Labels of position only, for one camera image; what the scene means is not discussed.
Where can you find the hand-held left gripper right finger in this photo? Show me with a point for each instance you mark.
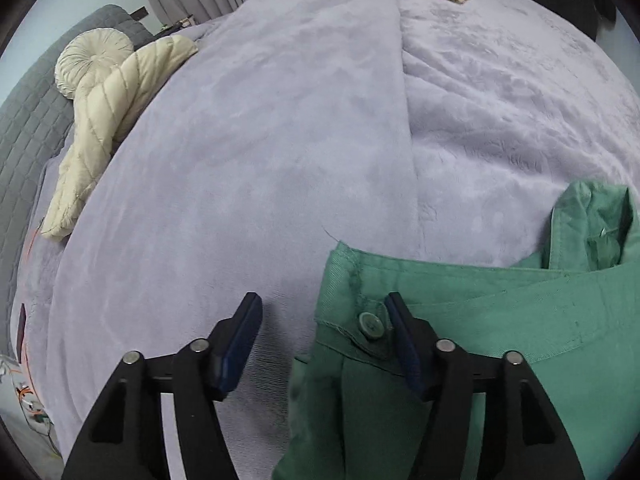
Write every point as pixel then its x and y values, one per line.
pixel 405 355

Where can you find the green button-up work shirt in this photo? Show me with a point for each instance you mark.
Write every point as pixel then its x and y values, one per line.
pixel 525 320

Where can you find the purple plush blanket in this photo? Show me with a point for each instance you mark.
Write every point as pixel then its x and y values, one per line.
pixel 275 135

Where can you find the cream round pleated pillow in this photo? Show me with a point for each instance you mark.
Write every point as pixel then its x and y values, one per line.
pixel 85 60

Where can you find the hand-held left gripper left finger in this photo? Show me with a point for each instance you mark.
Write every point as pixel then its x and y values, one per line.
pixel 235 355

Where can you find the small dark object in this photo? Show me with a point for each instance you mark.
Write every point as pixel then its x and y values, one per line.
pixel 175 24

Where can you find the cream quilted jacket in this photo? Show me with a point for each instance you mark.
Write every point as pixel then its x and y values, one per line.
pixel 110 100

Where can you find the grey quilted headboard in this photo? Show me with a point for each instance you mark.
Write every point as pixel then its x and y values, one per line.
pixel 25 135

